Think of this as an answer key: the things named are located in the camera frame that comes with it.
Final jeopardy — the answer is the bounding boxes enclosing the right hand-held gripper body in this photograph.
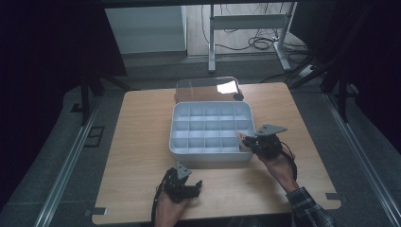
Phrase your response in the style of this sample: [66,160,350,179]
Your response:
[251,123,288,160]

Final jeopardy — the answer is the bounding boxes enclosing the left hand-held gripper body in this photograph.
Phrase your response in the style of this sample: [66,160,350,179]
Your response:
[161,162,199,203]

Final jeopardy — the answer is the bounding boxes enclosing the white compartment storage box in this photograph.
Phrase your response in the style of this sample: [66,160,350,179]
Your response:
[168,100,259,164]

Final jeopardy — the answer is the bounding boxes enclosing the person's right hand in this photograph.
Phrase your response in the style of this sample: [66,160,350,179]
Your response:
[257,151,297,185]

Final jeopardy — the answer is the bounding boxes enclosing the person's left hand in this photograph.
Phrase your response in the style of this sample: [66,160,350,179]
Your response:
[153,190,191,227]

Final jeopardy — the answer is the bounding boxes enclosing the clear plastic box lid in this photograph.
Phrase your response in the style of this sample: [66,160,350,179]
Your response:
[174,76,245,104]

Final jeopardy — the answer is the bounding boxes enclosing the white power strip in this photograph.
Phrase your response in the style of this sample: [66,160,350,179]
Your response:
[297,63,318,79]

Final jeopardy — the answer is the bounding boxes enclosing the black stand legs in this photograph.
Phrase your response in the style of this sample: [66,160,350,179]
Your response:
[288,52,352,124]
[70,73,134,127]

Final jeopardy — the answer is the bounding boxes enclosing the dark curtain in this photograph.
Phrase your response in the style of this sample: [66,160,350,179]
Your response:
[288,0,401,155]
[0,0,129,209]

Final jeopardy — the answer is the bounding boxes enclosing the white cabinet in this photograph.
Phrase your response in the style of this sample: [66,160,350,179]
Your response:
[104,6,188,55]

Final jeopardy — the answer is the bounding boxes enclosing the left hand-held gripper cable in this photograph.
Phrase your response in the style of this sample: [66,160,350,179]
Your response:
[150,171,168,225]

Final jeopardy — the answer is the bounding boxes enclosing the hand-held gripper cable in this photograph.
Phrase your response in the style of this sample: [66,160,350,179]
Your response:
[278,141,299,183]
[150,171,168,225]

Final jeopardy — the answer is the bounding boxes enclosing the right hand-held gripper cable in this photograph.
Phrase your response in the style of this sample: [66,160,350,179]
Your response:
[278,141,299,183]

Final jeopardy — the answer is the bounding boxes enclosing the aluminium rail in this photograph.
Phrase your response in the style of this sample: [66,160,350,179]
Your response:
[32,96,102,227]
[323,92,401,227]

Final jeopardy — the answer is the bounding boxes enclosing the black cables on floor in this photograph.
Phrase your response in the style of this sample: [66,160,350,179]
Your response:
[200,3,311,64]

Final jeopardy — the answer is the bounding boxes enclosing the black floor tape frame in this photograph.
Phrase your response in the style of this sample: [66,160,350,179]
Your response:
[83,125,106,148]

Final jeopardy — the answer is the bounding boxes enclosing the white metal stand frame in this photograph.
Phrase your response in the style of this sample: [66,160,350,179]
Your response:
[207,2,293,75]

